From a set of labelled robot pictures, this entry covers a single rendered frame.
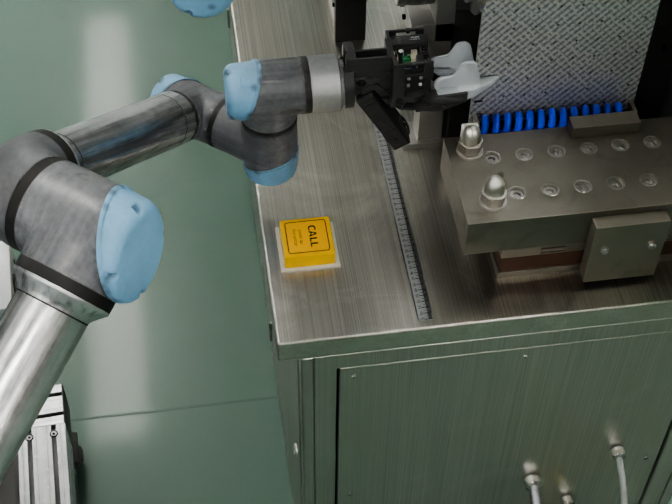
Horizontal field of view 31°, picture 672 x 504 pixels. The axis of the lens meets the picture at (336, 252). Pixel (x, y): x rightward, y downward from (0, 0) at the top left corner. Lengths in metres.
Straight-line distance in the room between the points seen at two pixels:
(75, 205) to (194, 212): 1.66
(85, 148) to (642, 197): 0.71
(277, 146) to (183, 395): 1.11
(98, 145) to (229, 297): 1.33
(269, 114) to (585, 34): 0.43
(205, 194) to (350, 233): 1.33
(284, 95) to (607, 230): 0.45
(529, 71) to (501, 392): 0.46
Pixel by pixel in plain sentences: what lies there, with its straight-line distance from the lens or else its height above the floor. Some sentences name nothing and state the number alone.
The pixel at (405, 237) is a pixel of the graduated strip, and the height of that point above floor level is 0.90.
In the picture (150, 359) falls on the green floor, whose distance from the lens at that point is 2.72.
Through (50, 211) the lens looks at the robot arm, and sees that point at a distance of 1.34.
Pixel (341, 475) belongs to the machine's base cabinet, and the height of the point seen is 0.54.
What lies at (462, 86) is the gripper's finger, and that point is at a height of 1.11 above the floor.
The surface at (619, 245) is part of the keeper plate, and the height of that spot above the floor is 0.98.
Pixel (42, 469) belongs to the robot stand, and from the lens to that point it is 2.34.
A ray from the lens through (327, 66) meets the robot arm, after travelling 1.60.
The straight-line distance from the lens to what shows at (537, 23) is 1.63.
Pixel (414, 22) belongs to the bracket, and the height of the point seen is 1.14.
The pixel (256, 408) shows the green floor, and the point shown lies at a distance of 2.63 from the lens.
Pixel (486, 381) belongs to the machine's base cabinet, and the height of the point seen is 0.75.
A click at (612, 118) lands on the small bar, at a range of 1.72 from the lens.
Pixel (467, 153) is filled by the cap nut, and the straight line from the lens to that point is 1.64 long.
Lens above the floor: 2.19
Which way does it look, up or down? 50 degrees down
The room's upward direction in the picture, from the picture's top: 1 degrees clockwise
